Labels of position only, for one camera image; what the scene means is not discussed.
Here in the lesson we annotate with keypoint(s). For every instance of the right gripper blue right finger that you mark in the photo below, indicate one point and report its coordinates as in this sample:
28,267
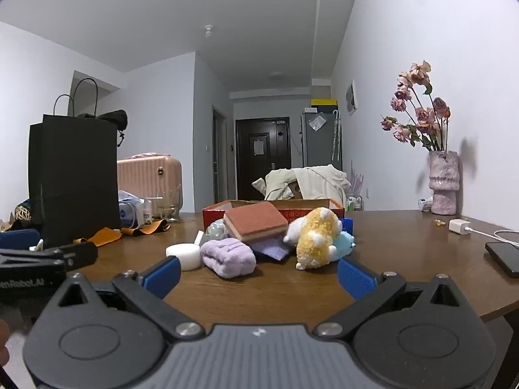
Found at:
355,279

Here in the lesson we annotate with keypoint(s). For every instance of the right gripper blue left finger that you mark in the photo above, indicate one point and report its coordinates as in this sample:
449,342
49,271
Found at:
161,278

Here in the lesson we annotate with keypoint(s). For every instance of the white round foam puck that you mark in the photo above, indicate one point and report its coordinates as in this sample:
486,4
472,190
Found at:
188,255

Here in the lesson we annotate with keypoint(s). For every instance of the light blue plush toy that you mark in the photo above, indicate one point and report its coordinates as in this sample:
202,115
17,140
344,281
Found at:
344,245

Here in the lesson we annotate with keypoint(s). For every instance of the blue tissue pack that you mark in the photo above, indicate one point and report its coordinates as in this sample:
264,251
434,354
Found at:
347,225

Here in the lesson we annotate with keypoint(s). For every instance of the yellow white plush toy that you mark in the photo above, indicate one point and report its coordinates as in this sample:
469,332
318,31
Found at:
313,237

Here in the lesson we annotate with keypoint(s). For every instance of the lavender towel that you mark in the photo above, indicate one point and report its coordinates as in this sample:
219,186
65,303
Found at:
228,258

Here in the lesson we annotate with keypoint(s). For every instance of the purple woven drawstring pouch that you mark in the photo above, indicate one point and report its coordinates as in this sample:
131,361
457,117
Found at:
271,249

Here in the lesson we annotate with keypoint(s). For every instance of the terracotta sponge block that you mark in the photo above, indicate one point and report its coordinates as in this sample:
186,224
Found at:
255,222

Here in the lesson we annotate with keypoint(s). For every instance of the person's left hand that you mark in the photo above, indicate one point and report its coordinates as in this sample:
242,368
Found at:
5,334

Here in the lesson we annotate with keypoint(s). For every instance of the orange fabric band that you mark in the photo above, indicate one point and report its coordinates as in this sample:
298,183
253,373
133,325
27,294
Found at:
103,237
156,226

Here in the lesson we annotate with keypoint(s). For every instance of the white plastic bag pile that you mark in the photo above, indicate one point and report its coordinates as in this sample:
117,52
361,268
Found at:
131,210

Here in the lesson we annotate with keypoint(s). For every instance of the clear glass cup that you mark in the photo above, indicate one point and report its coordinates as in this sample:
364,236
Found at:
169,203

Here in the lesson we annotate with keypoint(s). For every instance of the red cardboard box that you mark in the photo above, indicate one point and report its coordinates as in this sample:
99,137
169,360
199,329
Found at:
290,209

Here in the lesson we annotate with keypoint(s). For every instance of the pink hard suitcase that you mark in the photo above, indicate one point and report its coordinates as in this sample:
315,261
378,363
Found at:
147,175

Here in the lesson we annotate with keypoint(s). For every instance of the black paper shopping bag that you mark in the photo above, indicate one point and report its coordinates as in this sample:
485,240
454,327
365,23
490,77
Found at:
72,175

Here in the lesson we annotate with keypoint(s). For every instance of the cream jacket on chair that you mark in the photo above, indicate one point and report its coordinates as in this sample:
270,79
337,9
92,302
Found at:
317,182

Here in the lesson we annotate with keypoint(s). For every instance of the white charger adapter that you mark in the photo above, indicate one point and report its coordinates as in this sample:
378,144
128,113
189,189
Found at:
460,226

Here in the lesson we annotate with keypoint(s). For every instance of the pink textured vase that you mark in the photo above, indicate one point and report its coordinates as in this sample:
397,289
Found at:
444,181

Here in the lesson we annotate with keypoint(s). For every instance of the black smartphone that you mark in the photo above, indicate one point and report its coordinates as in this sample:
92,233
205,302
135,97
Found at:
506,256

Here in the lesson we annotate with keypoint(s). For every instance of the grey refrigerator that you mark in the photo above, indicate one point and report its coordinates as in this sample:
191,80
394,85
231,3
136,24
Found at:
321,139

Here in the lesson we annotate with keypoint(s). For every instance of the dark entrance door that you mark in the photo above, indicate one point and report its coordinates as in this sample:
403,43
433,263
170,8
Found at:
262,145

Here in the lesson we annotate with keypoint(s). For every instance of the pink dried flower bouquet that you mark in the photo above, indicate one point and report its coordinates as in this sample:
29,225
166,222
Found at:
426,119

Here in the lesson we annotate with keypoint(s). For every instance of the yellow box on fridge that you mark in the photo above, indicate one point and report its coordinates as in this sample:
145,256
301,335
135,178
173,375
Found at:
323,102

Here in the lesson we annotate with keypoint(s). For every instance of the wall electrical panel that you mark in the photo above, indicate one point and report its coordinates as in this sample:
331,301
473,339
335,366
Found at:
350,98

